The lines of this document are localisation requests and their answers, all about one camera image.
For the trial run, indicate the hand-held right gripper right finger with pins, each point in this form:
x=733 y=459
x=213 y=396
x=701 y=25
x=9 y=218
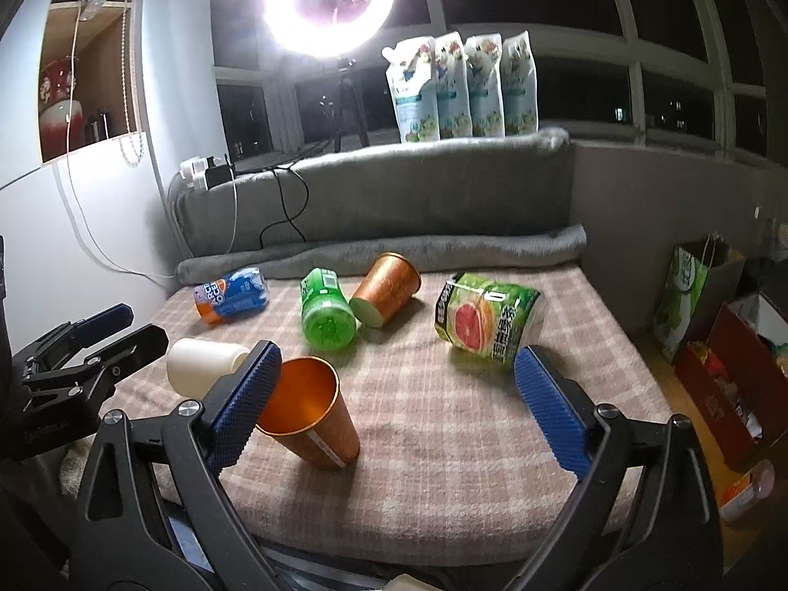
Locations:
x=548 y=412

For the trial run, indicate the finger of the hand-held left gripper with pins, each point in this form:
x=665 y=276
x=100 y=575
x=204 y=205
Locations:
x=104 y=319
x=132 y=345

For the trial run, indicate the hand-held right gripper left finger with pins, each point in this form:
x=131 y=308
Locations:
x=246 y=394

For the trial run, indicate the orange metal cup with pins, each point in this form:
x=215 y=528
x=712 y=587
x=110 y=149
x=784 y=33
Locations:
x=320 y=418
x=386 y=288

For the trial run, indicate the white plastic cup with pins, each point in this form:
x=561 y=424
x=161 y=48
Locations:
x=197 y=367

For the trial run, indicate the grapefruit label drink bottle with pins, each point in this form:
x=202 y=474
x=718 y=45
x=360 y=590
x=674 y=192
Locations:
x=489 y=320

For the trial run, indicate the green plastic bottle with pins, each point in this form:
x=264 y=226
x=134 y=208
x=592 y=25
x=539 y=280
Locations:
x=325 y=314

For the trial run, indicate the plaid blanket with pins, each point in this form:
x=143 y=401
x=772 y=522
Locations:
x=431 y=431

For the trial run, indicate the white power strip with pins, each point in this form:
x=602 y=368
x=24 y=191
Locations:
x=194 y=173

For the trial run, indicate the green paper bag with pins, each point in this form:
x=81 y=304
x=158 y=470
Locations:
x=686 y=295

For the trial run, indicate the black power adapter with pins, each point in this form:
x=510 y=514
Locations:
x=219 y=176

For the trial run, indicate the red cardboard box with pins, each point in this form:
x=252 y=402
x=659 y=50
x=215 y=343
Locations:
x=732 y=381

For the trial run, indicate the small black box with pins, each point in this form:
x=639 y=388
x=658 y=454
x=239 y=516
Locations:
x=98 y=126

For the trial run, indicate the red and white jar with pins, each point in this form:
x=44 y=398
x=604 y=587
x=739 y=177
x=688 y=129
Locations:
x=58 y=117

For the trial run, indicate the orange drink bottle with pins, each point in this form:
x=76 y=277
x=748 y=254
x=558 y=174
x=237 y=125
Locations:
x=748 y=489

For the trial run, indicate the grey sofa cushion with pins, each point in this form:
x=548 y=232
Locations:
x=431 y=191

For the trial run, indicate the black tripod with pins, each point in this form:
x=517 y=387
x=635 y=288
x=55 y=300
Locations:
x=346 y=98

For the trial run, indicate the white refill pouch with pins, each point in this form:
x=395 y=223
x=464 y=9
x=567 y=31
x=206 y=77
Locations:
x=485 y=86
x=411 y=92
x=452 y=86
x=520 y=83

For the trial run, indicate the wooden wall shelf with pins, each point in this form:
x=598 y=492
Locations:
x=104 y=61

